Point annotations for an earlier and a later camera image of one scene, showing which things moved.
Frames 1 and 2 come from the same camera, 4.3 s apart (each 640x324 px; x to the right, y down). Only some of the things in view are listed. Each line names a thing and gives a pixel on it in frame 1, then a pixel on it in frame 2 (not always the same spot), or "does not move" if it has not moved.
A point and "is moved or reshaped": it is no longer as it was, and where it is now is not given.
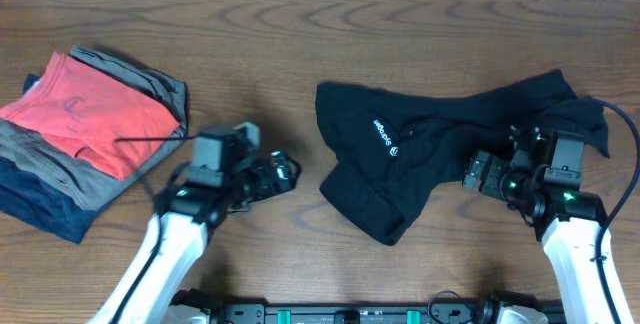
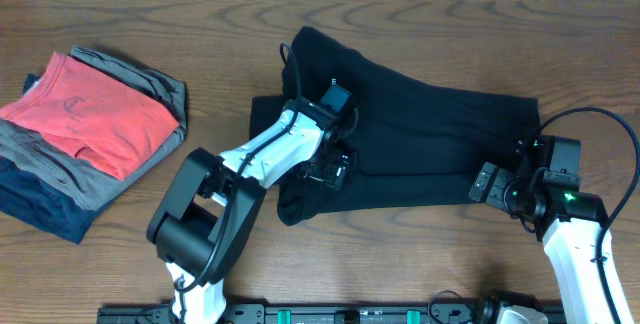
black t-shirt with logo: (385, 148) is moved or reshaped
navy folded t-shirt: (34, 201) does not move
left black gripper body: (253, 183) → (329, 168)
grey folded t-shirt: (90, 183) does not move
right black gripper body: (498, 170) → (495, 195)
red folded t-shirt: (101, 121) does not move
